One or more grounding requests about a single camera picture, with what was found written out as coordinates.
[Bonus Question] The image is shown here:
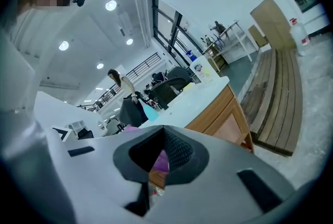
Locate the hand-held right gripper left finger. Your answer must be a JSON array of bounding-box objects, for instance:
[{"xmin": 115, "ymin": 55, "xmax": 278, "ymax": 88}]
[{"xmin": 63, "ymin": 125, "xmax": 165, "ymax": 208}]

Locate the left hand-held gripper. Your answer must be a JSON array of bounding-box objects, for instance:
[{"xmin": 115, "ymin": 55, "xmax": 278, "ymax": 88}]
[{"xmin": 51, "ymin": 126, "xmax": 73, "ymax": 143}]

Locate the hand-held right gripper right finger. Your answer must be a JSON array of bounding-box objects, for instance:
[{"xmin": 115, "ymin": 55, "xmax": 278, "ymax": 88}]
[{"xmin": 145, "ymin": 125, "xmax": 297, "ymax": 224}]

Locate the wooden cabinet door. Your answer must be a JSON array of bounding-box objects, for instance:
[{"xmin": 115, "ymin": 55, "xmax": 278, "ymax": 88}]
[
  {"xmin": 148, "ymin": 169, "xmax": 167, "ymax": 190},
  {"xmin": 201, "ymin": 103, "xmax": 252, "ymax": 152}
]

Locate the purple cloth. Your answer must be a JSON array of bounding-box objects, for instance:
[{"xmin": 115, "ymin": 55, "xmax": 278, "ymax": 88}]
[{"xmin": 124, "ymin": 125, "xmax": 170, "ymax": 175}]

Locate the wooden sink cabinet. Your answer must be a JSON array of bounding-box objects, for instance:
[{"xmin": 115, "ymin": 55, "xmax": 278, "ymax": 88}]
[{"xmin": 183, "ymin": 83, "xmax": 255, "ymax": 154}]

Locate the dark grey chair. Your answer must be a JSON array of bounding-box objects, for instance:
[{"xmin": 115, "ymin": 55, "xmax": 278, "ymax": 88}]
[{"xmin": 118, "ymin": 99, "xmax": 143, "ymax": 128}]

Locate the person's grey shirt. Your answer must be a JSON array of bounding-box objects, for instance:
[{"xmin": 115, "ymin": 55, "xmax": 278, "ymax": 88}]
[{"xmin": 0, "ymin": 9, "xmax": 37, "ymax": 114}]

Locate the black armchair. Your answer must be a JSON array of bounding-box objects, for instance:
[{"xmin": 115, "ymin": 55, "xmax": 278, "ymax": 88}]
[{"xmin": 150, "ymin": 66, "xmax": 193, "ymax": 111}]

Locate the wooden slatted platform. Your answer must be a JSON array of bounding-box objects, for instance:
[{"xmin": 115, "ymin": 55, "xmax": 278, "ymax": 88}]
[{"xmin": 239, "ymin": 47, "xmax": 304, "ymax": 157}]

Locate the black mezzanine railing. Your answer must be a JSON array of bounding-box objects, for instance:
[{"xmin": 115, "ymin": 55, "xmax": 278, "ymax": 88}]
[{"xmin": 92, "ymin": 52, "xmax": 160, "ymax": 111}]

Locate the white bottle colourful label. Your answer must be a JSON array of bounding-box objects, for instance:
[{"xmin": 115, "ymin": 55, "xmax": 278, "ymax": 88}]
[{"xmin": 189, "ymin": 60, "xmax": 218, "ymax": 83}]

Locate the blue bottle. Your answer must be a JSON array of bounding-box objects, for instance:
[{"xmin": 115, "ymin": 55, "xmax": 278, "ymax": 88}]
[{"xmin": 185, "ymin": 50, "xmax": 198, "ymax": 63}]

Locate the small cardboard sheet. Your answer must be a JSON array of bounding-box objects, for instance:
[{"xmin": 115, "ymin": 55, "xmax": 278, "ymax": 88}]
[{"xmin": 247, "ymin": 24, "xmax": 269, "ymax": 48}]

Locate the white metal table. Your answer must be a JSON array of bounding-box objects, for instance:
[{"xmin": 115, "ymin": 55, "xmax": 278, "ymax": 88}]
[{"xmin": 202, "ymin": 19, "xmax": 253, "ymax": 64}]

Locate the clear water jug red cap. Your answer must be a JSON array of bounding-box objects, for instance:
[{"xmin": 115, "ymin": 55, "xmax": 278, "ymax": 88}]
[{"xmin": 288, "ymin": 17, "xmax": 311, "ymax": 56}]

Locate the cardboard box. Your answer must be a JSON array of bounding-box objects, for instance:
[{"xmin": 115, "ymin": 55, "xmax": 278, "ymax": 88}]
[{"xmin": 249, "ymin": 0, "xmax": 298, "ymax": 49}]

